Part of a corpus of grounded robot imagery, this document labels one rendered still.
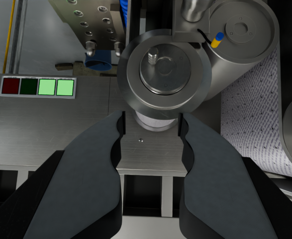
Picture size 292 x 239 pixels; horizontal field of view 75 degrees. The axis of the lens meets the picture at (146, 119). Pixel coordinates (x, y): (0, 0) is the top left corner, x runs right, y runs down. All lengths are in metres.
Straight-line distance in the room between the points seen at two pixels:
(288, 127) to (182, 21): 0.22
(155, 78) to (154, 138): 0.35
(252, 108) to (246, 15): 0.16
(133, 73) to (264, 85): 0.23
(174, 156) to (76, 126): 0.33
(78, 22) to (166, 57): 0.38
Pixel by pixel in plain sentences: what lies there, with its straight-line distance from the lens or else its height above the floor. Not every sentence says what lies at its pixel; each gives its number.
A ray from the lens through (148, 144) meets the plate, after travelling 0.61.
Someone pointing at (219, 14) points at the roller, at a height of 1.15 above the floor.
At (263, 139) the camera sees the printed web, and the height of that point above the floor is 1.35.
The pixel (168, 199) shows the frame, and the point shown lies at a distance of 0.64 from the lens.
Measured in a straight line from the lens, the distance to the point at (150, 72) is 0.28.
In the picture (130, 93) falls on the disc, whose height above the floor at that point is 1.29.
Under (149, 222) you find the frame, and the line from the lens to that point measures 0.66.
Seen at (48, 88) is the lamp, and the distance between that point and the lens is 0.71.
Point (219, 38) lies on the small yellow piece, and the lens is 0.26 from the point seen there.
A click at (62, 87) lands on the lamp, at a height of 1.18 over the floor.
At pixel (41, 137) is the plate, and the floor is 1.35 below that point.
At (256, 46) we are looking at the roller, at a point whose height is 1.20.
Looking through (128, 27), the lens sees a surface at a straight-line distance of 0.35.
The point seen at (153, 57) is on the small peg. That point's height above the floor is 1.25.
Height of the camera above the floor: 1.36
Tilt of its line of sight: 8 degrees down
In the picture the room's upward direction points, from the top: 178 degrees counter-clockwise
